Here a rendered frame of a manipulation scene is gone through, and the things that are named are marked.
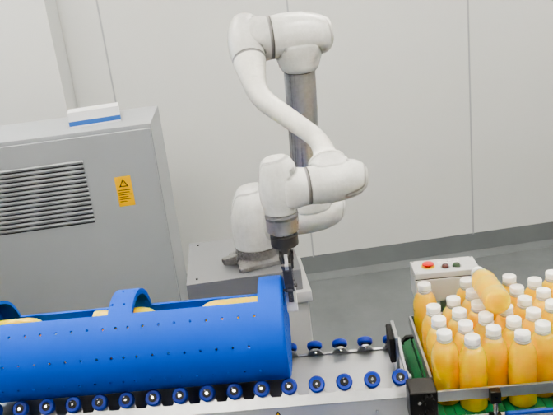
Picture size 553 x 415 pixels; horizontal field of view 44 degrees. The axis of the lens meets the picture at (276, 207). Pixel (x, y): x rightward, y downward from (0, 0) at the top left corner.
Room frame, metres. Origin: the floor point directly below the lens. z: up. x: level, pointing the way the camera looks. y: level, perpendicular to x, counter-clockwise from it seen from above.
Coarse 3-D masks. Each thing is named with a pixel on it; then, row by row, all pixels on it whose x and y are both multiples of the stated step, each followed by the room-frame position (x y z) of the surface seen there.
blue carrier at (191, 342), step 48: (0, 336) 1.65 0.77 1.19; (48, 336) 1.64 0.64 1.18; (96, 336) 1.62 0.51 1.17; (144, 336) 1.61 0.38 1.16; (192, 336) 1.59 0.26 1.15; (240, 336) 1.58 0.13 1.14; (288, 336) 1.70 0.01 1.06; (0, 384) 1.62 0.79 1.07; (48, 384) 1.61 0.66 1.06; (96, 384) 1.61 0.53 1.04; (144, 384) 1.61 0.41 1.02; (192, 384) 1.61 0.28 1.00
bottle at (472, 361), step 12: (468, 348) 1.51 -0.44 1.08; (480, 348) 1.50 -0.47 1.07; (468, 360) 1.49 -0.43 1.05; (480, 360) 1.48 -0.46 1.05; (468, 372) 1.49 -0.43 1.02; (480, 372) 1.48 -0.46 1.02; (468, 384) 1.49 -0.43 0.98; (480, 384) 1.48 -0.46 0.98; (468, 408) 1.49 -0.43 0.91; (480, 408) 1.48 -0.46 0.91
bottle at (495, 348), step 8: (488, 336) 1.54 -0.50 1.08; (488, 344) 1.53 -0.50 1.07; (496, 344) 1.52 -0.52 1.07; (504, 344) 1.53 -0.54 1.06; (488, 352) 1.52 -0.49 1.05; (496, 352) 1.51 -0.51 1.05; (504, 352) 1.52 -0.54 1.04; (488, 360) 1.52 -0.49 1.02; (496, 360) 1.51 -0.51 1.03; (504, 360) 1.52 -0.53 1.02; (488, 368) 1.52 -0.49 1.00; (496, 368) 1.51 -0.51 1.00; (504, 368) 1.52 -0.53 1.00; (488, 376) 1.52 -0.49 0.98; (496, 376) 1.51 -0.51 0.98; (504, 376) 1.52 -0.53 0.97; (488, 384) 1.52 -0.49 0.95; (496, 384) 1.51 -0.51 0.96; (504, 384) 1.52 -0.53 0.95
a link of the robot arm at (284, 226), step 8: (264, 216) 1.72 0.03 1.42; (288, 216) 1.69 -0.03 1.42; (296, 216) 1.70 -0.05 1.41; (272, 224) 1.69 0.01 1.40; (280, 224) 1.68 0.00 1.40; (288, 224) 1.68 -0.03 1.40; (296, 224) 1.70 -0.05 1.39; (272, 232) 1.69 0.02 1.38; (280, 232) 1.68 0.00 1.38; (288, 232) 1.68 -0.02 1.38
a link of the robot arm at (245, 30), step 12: (240, 24) 2.13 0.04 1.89; (252, 24) 2.12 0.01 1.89; (264, 24) 2.11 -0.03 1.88; (228, 36) 2.14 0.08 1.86; (240, 36) 2.09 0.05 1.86; (252, 36) 2.09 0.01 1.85; (264, 36) 2.09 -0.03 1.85; (228, 48) 2.13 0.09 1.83; (240, 48) 2.06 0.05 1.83; (252, 48) 2.06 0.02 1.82; (264, 48) 2.09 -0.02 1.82
